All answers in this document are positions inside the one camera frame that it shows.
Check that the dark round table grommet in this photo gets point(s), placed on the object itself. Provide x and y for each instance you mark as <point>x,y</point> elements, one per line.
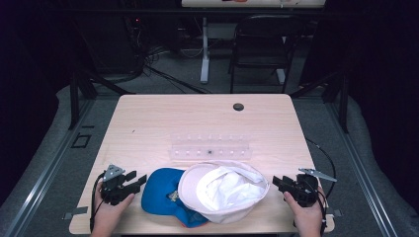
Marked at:
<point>238,106</point>

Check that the white desk leg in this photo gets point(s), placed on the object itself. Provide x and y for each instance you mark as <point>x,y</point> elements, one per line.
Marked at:
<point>205,59</point>

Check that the clear acrylic rack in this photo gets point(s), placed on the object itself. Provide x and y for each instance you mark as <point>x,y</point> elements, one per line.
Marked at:
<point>210,148</point>

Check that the aluminium floor rail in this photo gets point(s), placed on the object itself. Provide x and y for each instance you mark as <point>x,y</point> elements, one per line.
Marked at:
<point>39,184</point>
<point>359,177</point>

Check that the black metal frame stand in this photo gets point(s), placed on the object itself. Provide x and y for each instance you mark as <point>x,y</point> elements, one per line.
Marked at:
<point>342,98</point>
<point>75,98</point>

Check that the grey tape strip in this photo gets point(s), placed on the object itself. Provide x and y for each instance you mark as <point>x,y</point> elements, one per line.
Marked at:
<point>336,213</point>
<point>76,212</point>

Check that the black folding chair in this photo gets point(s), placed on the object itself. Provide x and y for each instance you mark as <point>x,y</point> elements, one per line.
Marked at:
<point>263,52</point>

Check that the person's left hand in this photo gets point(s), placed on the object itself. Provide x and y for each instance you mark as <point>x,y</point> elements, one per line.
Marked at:
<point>110,215</point>

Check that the blue baseball cap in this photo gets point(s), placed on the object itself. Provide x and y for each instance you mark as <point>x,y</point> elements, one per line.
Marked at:
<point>161,194</point>

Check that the person's right hand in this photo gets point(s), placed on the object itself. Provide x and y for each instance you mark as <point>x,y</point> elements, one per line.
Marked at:
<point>306,219</point>

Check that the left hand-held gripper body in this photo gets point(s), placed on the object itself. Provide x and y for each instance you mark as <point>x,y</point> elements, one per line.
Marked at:
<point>113,192</point>

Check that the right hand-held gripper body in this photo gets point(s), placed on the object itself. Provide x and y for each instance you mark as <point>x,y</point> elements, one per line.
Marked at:
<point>304,191</point>

